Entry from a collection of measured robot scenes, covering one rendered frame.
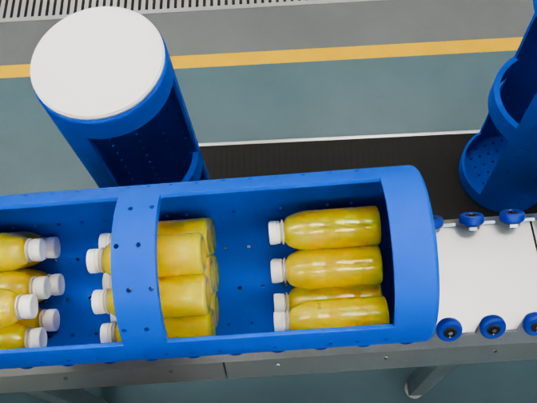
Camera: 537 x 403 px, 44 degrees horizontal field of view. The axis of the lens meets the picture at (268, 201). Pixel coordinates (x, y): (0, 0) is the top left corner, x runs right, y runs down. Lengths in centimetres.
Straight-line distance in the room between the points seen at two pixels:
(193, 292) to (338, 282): 24
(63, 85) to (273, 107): 124
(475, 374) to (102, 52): 147
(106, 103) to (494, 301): 83
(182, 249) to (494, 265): 59
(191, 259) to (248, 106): 154
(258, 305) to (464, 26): 182
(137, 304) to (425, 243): 42
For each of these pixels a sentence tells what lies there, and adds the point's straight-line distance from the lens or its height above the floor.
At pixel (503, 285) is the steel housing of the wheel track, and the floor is 93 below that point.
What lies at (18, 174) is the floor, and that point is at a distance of 260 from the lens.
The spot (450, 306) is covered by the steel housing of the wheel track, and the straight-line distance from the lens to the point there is 126.
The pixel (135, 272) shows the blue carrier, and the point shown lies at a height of 123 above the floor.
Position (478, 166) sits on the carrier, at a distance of 226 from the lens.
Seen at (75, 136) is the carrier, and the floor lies 95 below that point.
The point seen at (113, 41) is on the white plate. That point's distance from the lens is 143.
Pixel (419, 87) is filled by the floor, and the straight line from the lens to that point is 258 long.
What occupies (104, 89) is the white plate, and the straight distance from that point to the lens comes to 136.
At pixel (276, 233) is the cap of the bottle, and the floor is 111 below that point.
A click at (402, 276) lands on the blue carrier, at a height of 121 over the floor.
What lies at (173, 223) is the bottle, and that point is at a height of 112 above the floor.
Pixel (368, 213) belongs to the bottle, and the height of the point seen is 112.
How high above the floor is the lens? 212
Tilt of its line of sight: 66 degrees down
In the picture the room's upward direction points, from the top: 9 degrees counter-clockwise
